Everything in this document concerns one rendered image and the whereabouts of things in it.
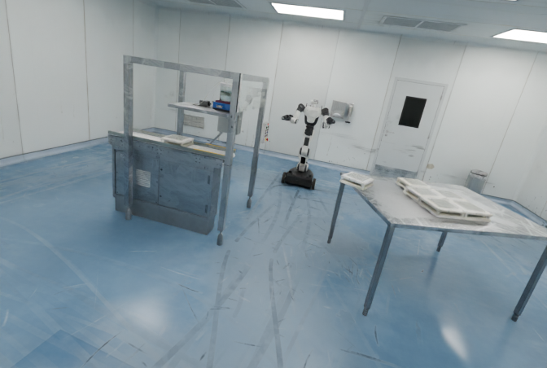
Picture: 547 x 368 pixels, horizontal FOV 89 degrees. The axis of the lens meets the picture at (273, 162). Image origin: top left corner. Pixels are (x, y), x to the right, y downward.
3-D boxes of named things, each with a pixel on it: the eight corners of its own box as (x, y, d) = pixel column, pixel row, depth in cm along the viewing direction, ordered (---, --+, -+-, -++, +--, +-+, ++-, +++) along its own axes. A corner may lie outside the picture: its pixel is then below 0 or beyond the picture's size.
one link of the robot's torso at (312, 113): (301, 122, 500) (305, 102, 490) (320, 125, 494) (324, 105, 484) (299, 124, 472) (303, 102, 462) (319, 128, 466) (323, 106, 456)
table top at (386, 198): (461, 188, 325) (462, 186, 324) (564, 242, 220) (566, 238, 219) (339, 174, 304) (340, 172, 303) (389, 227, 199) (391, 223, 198)
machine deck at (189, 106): (242, 115, 285) (242, 111, 284) (228, 119, 250) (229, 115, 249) (188, 105, 297) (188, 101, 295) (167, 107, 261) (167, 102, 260)
